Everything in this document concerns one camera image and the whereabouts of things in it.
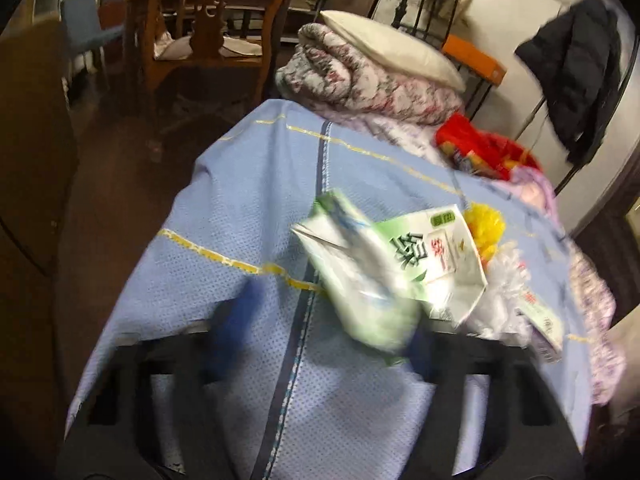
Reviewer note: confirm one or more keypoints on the yellow wrapper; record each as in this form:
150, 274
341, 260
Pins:
482, 227

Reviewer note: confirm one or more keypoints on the cream pillow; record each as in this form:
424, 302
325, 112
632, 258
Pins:
400, 52

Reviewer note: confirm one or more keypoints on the light blue cloth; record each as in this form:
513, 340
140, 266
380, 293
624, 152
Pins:
240, 200

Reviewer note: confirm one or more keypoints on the rolled red floral quilt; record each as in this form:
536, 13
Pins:
350, 90

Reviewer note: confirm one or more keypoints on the blue chair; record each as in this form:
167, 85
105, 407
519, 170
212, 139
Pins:
90, 30

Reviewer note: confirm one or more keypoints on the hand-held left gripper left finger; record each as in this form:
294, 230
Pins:
234, 312

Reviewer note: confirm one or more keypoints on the clear plastic wrapper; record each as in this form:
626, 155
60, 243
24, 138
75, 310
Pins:
505, 285

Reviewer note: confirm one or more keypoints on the green and white carton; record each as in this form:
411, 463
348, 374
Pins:
450, 280

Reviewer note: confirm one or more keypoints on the wooden chair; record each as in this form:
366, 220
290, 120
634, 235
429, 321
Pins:
210, 35

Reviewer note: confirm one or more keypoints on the brown cabinet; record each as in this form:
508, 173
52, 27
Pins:
30, 160

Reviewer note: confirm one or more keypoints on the lilac cloth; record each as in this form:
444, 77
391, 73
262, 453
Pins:
532, 192

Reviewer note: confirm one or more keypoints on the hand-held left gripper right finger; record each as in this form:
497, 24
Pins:
447, 360

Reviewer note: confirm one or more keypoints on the red plastic bag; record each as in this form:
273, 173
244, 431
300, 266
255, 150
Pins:
480, 147

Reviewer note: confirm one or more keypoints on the black jacket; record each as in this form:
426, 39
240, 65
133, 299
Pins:
580, 70

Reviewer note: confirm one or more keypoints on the purple floral quilt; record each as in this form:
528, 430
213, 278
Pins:
600, 310

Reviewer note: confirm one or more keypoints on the green and white packet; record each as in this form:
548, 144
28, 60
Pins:
360, 280

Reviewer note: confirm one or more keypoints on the white seat cushion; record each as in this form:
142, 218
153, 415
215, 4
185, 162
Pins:
175, 50

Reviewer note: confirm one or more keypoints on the small white packet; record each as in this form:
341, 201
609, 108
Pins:
545, 325

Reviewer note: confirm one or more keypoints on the orange box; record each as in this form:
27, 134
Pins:
475, 57

